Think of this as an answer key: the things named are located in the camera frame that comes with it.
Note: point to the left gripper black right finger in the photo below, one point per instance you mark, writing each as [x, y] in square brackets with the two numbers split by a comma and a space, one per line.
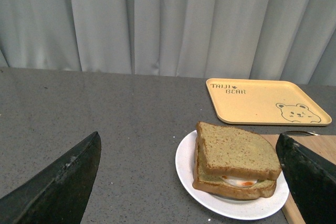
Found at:
[310, 178]

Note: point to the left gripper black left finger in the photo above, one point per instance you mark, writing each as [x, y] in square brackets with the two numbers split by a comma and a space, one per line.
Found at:
[60, 192]

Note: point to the white round plate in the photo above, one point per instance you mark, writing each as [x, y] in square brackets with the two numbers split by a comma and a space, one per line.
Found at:
[237, 209]

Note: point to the bread slice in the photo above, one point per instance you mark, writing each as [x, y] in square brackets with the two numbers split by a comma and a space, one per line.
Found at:
[230, 151]
[215, 185]

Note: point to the fried egg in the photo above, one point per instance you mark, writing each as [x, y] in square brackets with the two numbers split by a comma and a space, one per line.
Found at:
[239, 182]

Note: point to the yellow bear tray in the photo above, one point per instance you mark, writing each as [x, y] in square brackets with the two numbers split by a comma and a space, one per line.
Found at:
[264, 102]

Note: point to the grey curtain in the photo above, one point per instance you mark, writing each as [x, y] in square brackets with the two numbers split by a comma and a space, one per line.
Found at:
[291, 40]

